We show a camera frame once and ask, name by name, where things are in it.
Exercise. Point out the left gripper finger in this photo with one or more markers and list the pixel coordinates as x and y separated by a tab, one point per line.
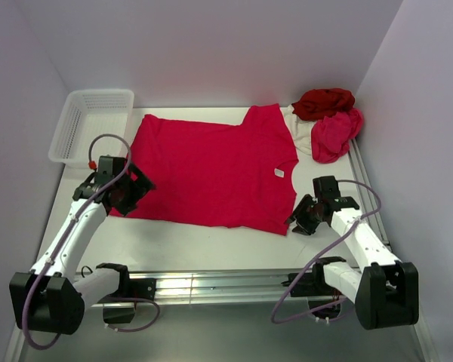
140	182
124	208

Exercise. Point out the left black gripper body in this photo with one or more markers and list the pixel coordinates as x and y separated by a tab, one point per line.
129	191

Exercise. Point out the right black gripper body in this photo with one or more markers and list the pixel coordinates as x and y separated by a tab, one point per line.
312	211

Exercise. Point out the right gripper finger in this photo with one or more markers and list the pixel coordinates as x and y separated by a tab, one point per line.
308	230
301	209

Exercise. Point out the bright red t-shirt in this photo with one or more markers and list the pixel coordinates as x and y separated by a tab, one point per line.
218	174

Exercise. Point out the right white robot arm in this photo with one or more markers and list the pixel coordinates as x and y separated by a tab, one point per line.
357	266

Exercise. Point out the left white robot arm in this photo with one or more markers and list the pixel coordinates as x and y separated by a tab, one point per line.
47	298

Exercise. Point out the pink t-shirt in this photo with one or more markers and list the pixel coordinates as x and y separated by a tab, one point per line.
331	136

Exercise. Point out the white plastic mesh basket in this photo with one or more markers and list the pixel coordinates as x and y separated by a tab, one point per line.
87	114

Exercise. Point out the white t-shirt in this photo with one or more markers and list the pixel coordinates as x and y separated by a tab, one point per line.
300	130

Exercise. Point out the dark red t-shirt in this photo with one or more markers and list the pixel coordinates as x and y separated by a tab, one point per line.
316	104

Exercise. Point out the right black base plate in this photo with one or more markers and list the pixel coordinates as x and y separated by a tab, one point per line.
305	287

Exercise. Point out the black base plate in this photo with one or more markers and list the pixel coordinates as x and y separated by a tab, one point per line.
141	288
305	287

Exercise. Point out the aluminium mounting rail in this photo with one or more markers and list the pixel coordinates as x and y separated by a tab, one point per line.
217	287

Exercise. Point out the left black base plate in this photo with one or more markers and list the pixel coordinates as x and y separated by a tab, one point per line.
141	288

